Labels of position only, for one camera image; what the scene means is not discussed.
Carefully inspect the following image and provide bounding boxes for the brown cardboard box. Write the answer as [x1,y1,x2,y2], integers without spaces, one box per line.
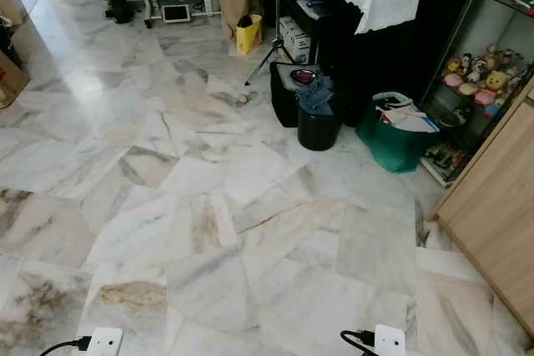
[0,54,31,108]

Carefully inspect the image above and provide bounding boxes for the black bag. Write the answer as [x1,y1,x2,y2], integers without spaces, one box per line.
[0,16,22,65]

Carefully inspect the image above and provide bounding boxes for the small white framed screen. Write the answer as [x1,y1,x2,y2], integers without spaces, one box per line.
[162,4,191,23]

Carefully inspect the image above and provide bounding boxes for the brown paper bag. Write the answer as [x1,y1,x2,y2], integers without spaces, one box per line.
[219,0,251,38]

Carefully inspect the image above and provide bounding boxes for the yellow bag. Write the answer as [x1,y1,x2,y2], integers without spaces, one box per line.
[235,14,263,55]

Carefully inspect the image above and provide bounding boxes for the black square stool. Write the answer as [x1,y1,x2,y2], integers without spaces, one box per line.
[270,62,326,128]

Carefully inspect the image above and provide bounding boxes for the black tripod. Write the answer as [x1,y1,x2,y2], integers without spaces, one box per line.
[244,0,303,87]

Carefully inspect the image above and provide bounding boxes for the dark red round object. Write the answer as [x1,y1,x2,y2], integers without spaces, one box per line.
[290,69,316,86]

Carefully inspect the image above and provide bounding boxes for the white box stack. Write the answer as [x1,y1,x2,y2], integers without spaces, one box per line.
[280,16,311,63]

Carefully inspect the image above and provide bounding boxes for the black round bin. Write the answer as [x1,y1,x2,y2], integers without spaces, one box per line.
[298,106,343,152]

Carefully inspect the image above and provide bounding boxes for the blue-grey cloth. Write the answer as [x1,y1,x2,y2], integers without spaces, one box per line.
[296,78,336,116]

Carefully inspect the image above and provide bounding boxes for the black piano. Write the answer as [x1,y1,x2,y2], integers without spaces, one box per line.
[263,0,491,122]

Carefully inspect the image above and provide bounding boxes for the green bag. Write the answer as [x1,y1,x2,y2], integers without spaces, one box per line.
[355,92,440,173]

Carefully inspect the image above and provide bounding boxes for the white papers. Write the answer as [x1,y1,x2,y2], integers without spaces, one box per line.
[375,101,440,133]

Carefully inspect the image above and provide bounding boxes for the light wooden cabinet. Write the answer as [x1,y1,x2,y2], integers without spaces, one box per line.
[434,81,534,317]

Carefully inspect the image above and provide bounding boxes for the yellow bear plush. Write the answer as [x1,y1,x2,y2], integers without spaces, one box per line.
[484,71,511,94]

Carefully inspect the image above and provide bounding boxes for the glass display cabinet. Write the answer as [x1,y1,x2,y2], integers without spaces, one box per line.
[417,0,534,188]

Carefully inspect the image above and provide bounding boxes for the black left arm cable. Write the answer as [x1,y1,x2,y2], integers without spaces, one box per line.
[38,336,93,356]

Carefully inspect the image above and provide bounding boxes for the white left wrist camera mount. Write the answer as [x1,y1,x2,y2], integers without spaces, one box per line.
[88,328,123,356]

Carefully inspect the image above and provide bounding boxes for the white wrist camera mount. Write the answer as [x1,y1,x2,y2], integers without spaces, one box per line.
[374,324,406,356]
[88,328,123,356]

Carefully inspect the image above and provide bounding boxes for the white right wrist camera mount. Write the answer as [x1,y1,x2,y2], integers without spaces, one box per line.
[374,324,406,356]

